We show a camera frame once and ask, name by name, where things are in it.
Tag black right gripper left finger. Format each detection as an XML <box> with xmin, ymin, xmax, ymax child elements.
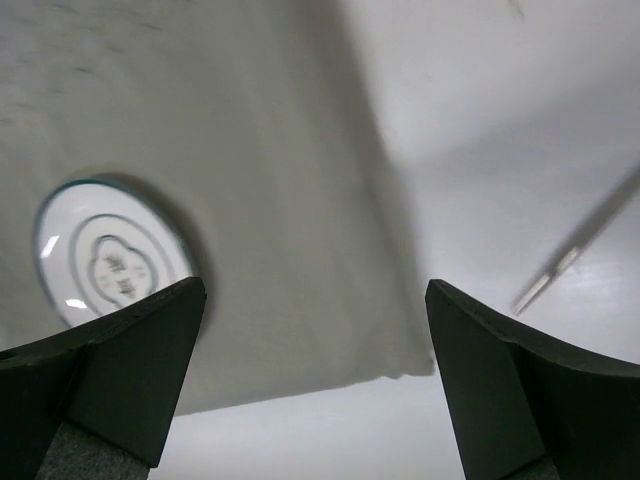
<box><xmin>1</xmin><ymin>277</ymin><xmax>206</xmax><ymax>479</ymax></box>

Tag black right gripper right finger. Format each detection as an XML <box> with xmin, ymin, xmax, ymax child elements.
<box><xmin>425</xmin><ymin>280</ymin><xmax>639</xmax><ymax>479</ymax></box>

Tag silver table knife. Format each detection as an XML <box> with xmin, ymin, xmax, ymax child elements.
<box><xmin>511</xmin><ymin>165</ymin><xmax>639</xmax><ymax>316</ymax></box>

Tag grey cloth placemat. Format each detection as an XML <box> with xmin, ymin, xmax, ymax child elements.
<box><xmin>1</xmin><ymin>1</ymin><xmax>433</xmax><ymax>414</ymax></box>

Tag white plate blue rim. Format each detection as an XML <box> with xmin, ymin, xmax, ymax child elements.
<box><xmin>32</xmin><ymin>174</ymin><xmax>215</xmax><ymax>327</ymax></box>

